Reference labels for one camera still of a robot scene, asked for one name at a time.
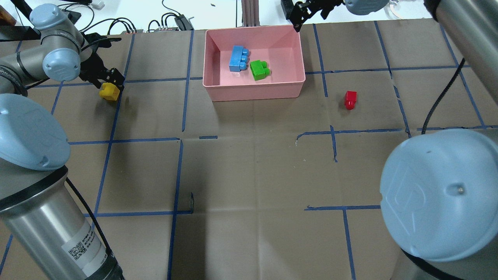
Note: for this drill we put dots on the blue toy block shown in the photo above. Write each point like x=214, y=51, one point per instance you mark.
x=238, y=59

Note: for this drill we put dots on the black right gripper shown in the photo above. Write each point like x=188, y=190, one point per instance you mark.
x=320, y=6

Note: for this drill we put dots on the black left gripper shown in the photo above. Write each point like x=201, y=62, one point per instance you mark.
x=92, y=67

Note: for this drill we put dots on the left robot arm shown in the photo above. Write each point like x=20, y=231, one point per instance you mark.
x=39, y=204

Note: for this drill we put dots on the pink plastic box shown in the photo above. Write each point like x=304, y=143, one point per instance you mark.
x=280, y=46

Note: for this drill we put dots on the yellow toy block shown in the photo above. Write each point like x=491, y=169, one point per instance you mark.
x=109, y=92

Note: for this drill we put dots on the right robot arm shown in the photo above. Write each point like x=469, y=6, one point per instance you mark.
x=439, y=190

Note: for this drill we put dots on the brown paper table cover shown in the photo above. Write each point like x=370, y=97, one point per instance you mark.
x=189, y=189

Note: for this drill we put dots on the red toy block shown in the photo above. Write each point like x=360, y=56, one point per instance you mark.
x=350, y=99

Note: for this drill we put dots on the green toy block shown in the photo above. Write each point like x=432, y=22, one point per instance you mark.
x=259, y=69

